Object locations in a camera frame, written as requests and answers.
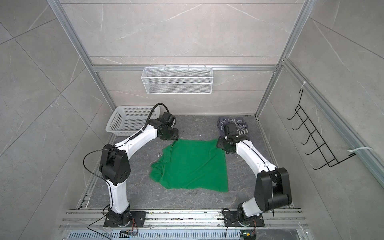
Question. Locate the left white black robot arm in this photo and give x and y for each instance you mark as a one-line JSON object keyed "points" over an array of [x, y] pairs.
{"points": [[115, 166]]}

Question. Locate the white wire mesh shelf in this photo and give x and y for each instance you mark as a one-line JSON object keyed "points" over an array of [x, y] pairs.
{"points": [[178, 80]]}

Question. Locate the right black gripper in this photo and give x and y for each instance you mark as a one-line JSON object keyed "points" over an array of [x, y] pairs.
{"points": [[220, 143]]}

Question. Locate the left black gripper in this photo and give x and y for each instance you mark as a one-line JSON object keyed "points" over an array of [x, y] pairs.
{"points": [[175, 137]]}

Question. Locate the blue-grey tank top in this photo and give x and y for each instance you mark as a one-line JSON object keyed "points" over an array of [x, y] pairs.
{"points": [[241, 125]]}

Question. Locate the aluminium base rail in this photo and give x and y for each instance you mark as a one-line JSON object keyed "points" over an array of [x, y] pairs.
{"points": [[203, 224]]}

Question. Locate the green tank top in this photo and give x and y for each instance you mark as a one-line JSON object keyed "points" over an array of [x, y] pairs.
{"points": [[192, 164]]}

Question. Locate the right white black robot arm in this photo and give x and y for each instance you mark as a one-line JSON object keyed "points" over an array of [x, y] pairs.
{"points": [[272, 189]]}

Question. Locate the black wire hook rack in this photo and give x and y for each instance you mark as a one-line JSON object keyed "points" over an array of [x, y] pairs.
{"points": [[314, 135]]}

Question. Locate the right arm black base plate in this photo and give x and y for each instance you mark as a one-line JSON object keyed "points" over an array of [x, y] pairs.
{"points": [[239, 219]]}

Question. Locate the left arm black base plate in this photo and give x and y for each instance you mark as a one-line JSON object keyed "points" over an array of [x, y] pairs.
{"points": [[125, 220]]}

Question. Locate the white plastic laundry basket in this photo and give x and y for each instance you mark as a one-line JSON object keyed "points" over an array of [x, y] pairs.
{"points": [[127, 120]]}

